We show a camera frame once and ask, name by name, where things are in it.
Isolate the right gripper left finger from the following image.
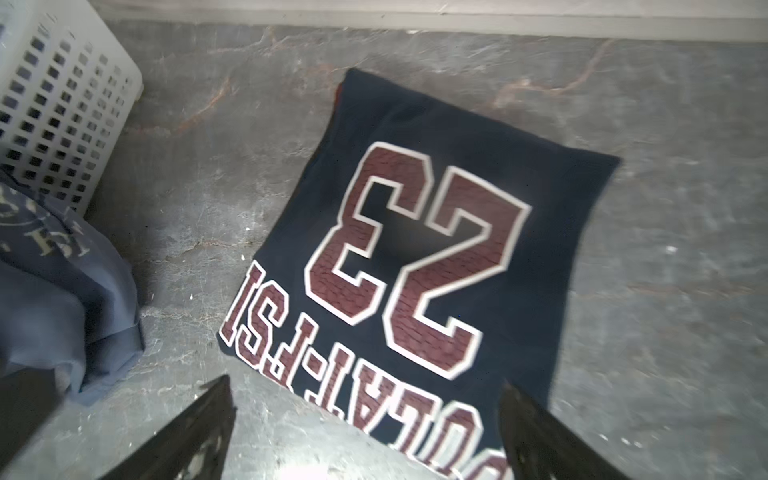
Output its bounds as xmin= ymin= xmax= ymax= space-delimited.
xmin=103 ymin=375 xmax=236 ymax=479

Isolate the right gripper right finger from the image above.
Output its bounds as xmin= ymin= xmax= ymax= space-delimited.
xmin=498 ymin=383 xmax=628 ymax=480

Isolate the grey-blue tank top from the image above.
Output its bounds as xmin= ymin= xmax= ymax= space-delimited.
xmin=1 ymin=172 xmax=145 ymax=406

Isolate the navy red-trimmed tank top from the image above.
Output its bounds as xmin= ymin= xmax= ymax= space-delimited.
xmin=217 ymin=69 xmax=620 ymax=479

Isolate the white plastic laundry basket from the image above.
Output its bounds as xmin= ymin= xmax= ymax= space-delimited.
xmin=1 ymin=1 xmax=143 ymax=214

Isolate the aluminium frame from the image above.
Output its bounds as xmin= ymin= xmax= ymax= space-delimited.
xmin=93 ymin=0 xmax=767 ymax=42

